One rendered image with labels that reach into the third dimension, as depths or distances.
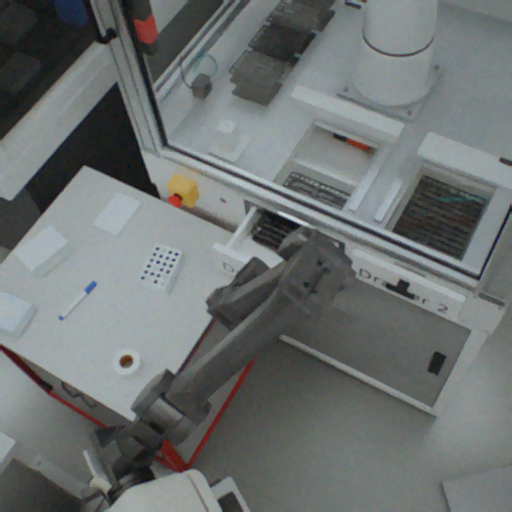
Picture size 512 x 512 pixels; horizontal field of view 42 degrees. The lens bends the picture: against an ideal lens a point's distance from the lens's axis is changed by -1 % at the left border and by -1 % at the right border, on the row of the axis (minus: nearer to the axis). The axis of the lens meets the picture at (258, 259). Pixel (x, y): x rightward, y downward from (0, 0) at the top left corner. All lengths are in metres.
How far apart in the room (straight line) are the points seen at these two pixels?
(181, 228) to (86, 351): 0.43
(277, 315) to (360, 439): 1.50
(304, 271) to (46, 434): 1.79
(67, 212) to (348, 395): 1.17
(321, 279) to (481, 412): 1.63
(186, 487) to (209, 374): 0.17
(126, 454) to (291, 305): 0.41
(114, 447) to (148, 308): 0.68
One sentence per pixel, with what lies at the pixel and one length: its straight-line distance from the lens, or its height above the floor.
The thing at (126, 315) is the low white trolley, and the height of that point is 0.76.
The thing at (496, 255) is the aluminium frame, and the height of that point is 1.13.
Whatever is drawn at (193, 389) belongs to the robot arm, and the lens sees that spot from 1.08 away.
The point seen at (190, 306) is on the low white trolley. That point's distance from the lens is 1.78.
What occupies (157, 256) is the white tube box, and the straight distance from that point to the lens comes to 1.83.
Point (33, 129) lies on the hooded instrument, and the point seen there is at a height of 0.94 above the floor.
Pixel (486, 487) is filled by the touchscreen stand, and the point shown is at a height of 0.03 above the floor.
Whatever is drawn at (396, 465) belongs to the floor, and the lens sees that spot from 2.41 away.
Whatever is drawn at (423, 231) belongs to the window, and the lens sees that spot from 1.50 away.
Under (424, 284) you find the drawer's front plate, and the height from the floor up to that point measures 0.93.
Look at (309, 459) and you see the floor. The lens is 2.40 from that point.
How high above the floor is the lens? 2.34
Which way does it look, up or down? 60 degrees down
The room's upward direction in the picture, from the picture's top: 8 degrees counter-clockwise
